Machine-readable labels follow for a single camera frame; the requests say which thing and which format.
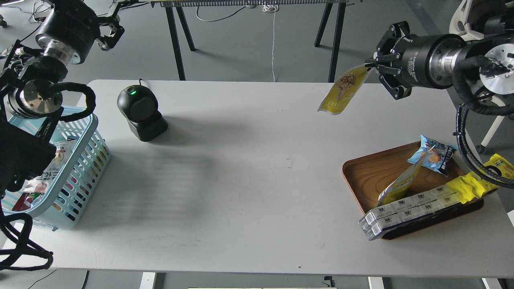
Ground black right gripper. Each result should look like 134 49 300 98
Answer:
365 21 466 100

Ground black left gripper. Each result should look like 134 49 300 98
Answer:
36 0 133 64

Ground yellow white snack pouch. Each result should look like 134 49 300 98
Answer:
317 65 375 115

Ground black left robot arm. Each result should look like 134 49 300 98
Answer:
1 0 137 271

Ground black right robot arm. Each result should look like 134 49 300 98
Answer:
365 12 513 116

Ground blue snack bag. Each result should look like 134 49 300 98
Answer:
407 135 458 176

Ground white boxed snack pack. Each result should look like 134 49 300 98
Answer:
359 185 461 241

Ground yellow cartoon snack bag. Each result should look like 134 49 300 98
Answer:
445 154 514 204

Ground snacks inside basket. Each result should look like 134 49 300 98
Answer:
12 139 77 212

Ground light blue plastic basket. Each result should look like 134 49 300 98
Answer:
1 114 110 230

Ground black barcode scanner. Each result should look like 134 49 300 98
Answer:
117 85 168 142

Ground brown wooden tray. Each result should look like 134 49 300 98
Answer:
342 142 484 240

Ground black trestle table frame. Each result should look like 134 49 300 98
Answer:
150 0 350 83

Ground floor cables and adapter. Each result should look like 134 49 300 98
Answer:
0 0 53 28

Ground white hanging cord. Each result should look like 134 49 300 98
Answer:
263 4 279 83

